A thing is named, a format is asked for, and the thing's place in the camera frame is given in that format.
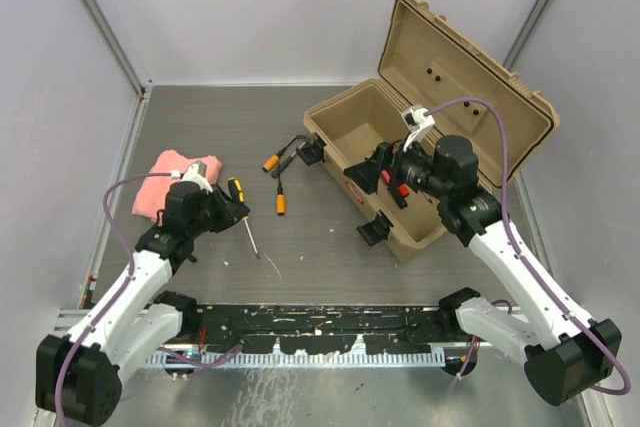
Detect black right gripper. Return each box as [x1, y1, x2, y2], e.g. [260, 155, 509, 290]
[344, 129, 451, 201]

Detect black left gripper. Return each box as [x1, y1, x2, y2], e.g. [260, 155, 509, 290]
[187, 183, 247, 238]

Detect yellow black screwdriver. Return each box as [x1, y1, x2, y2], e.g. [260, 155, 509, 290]
[227, 177, 260, 259]

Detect red handled screwdriver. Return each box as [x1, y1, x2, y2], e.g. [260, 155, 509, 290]
[397, 184, 410, 208]

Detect tan plastic tool case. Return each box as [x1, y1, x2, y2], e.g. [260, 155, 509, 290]
[299, 0, 560, 263]

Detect black red pliers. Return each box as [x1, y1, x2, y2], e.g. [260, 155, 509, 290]
[380, 170, 391, 186]

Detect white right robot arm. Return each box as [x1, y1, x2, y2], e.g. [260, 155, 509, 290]
[344, 135, 622, 406]

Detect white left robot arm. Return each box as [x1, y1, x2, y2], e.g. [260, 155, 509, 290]
[35, 179, 250, 426]

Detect orange stubby screwdriver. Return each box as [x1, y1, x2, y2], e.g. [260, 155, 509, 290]
[276, 181, 286, 216]

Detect orange short screwdriver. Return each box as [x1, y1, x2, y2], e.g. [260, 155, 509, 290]
[262, 135, 306, 172]

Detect pink folded cloth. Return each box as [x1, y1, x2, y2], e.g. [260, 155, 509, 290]
[132, 149, 222, 222]

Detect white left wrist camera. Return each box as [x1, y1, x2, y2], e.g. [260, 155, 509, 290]
[181, 160, 213, 192]

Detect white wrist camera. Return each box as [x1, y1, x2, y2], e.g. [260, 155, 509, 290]
[181, 160, 213, 192]
[401, 105, 435, 152]

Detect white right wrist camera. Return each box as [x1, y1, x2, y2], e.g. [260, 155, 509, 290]
[401, 105, 435, 152]

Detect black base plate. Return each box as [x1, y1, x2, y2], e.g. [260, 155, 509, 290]
[172, 304, 471, 355]

